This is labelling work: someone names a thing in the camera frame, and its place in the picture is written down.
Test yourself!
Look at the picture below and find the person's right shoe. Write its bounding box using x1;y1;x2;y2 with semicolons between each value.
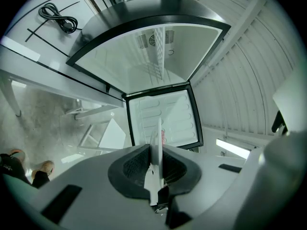
31;160;55;178

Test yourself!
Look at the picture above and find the person's right leg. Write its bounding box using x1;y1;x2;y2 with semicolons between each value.
32;170;51;189

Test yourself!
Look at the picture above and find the black mini fridge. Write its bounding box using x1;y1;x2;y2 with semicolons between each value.
65;0;232;151

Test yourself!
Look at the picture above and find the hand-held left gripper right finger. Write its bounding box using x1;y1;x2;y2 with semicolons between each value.
162;144;202;198

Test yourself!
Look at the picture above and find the person's left shoe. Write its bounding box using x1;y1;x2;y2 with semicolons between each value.
10;148;26;163

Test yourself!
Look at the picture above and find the black power cable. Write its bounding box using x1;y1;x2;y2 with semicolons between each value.
38;2;79;35

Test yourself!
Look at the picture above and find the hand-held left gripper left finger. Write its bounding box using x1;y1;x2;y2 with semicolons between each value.
107;144;152;200

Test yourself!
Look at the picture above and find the person's shoe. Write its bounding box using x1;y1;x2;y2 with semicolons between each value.
10;148;26;163
31;160;55;178

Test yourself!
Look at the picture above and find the white plate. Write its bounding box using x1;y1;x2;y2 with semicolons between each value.
143;117;166;206

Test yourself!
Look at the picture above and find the small white table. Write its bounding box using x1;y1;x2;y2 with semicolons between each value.
76;118;127;153

